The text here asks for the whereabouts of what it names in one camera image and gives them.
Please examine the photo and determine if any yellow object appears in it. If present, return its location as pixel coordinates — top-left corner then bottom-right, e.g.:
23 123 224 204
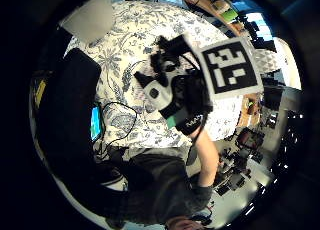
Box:
34 77 48 108

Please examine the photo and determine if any phone with blue screen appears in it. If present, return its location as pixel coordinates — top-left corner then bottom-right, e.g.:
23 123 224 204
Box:
90 104 104 143

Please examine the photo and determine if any white blue floral tablecloth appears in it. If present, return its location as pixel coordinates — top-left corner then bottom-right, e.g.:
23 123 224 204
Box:
64 0 265 150

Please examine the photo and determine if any wooden shelf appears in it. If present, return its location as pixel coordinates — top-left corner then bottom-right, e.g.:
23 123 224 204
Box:
173 0 255 38

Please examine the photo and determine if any white marker cube on right glove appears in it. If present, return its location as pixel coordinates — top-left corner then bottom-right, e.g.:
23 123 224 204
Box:
195 36 265 100

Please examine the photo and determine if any green box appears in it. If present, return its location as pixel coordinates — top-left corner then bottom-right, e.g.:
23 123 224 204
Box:
221 8 240 23

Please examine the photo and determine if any grey folded cloth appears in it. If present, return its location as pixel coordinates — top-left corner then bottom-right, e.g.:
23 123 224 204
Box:
59 0 116 44

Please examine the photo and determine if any black equipment case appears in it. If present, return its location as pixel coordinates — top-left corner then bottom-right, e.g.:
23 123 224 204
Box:
235 126 266 152

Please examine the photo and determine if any the person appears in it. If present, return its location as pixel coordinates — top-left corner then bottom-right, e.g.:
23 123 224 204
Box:
99 129 222 230

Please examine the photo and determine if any grey palm camera on right glove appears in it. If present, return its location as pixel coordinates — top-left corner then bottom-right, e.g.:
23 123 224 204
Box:
144 75 175 112

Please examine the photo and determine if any thin black cable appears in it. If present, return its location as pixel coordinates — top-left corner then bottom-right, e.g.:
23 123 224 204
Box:
99 101 140 158

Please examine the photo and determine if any black glove strap cable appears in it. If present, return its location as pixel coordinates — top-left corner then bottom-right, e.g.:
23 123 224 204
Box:
185 122 207 167

